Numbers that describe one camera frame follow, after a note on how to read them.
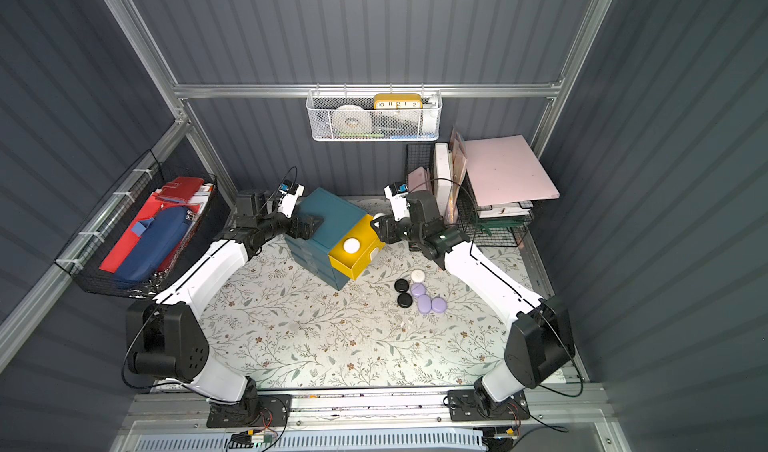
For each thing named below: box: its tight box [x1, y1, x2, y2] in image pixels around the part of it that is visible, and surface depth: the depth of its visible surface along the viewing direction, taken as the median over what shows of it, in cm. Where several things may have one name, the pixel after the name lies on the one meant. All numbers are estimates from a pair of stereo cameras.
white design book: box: [434, 142, 452, 217], surface depth 95 cm
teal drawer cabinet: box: [284, 187, 368, 291], surface depth 87 cm
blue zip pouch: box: [115, 206, 191, 283], surface depth 71 cm
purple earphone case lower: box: [417, 294, 432, 314], surface depth 93 cm
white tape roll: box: [332, 104, 373, 134], surface depth 86 cm
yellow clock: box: [374, 93, 423, 110], surface depth 89 cm
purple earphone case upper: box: [410, 282, 426, 298], surface depth 96 cm
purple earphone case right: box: [430, 296, 447, 313], surface depth 93 cm
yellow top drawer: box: [328, 214, 386, 281], surface depth 87 cm
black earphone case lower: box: [397, 292, 413, 308], surface depth 94 cm
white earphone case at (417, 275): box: [411, 269, 425, 283], surface depth 98 cm
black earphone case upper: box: [394, 278, 409, 293], surface depth 98 cm
